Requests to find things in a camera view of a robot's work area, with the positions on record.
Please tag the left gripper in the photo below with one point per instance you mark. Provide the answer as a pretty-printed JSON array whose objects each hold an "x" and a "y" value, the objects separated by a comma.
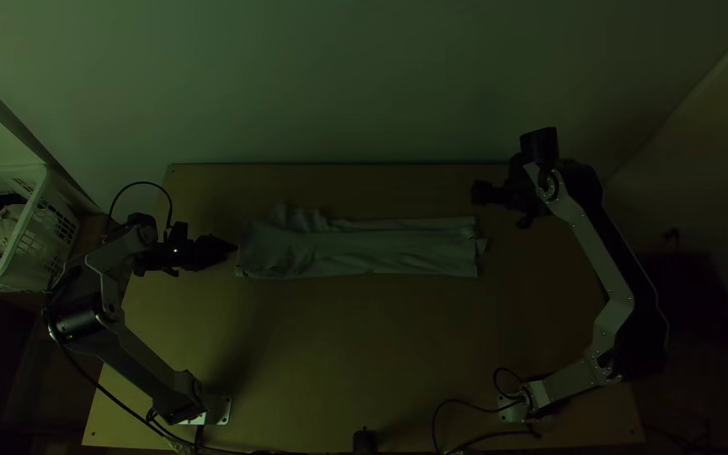
[{"x": 177, "y": 256}]

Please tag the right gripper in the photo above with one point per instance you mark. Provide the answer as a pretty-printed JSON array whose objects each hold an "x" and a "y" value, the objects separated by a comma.
[{"x": 510, "y": 193}]

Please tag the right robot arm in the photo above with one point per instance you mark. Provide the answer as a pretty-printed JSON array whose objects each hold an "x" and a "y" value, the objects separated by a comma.
[{"x": 617, "y": 297}]

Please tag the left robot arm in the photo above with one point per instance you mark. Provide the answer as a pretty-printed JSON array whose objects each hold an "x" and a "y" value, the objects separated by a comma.
[{"x": 102, "y": 297}]

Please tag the grey t-shirt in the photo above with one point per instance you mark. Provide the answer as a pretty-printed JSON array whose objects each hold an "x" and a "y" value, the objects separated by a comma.
[{"x": 358, "y": 249}]

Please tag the white laundry basket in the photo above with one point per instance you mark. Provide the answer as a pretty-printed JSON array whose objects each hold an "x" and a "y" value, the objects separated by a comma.
[{"x": 42, "y": 234}]

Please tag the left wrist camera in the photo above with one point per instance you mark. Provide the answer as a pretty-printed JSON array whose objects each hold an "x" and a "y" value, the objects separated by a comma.
[{"x": 179, "y": 230}]

